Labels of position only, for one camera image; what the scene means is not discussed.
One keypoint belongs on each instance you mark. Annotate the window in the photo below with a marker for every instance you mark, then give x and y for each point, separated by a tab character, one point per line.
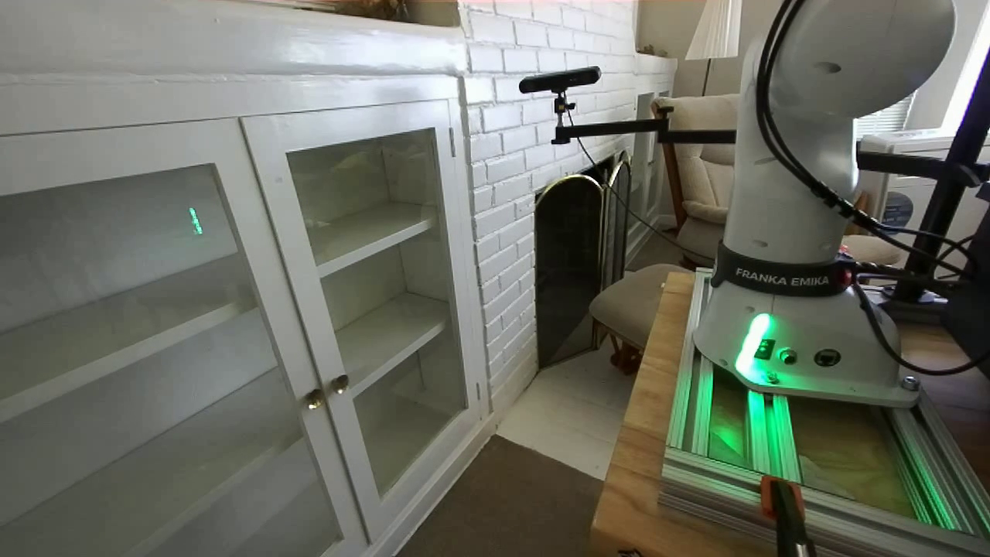
889	116

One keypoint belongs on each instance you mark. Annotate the brass fireplace screen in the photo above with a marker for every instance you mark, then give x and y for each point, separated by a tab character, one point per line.
568	263

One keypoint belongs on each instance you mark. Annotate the brown rug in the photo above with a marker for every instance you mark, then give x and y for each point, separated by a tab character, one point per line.
510	503

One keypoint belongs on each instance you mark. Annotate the beige footstool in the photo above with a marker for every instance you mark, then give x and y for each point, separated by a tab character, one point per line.
630	302

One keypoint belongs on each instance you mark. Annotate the white glass door cabinet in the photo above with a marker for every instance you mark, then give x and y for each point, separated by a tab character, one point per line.
263	232

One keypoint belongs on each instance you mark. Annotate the white air conditioner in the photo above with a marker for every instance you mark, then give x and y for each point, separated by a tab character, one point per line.
901	193

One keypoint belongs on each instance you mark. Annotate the orange black clamp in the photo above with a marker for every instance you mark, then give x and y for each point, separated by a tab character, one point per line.
785	510

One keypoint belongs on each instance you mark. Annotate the beige armchair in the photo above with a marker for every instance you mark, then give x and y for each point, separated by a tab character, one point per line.
708	174

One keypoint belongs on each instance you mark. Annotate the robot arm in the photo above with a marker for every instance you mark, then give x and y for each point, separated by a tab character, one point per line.
781	201

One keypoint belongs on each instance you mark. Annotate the camera on mount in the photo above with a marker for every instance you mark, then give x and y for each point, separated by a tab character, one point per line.
558	80

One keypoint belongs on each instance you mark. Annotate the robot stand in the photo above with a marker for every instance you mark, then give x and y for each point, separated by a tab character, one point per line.
642	433

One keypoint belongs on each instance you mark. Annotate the floor lamp white shade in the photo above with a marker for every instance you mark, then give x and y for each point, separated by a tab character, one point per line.
715	31

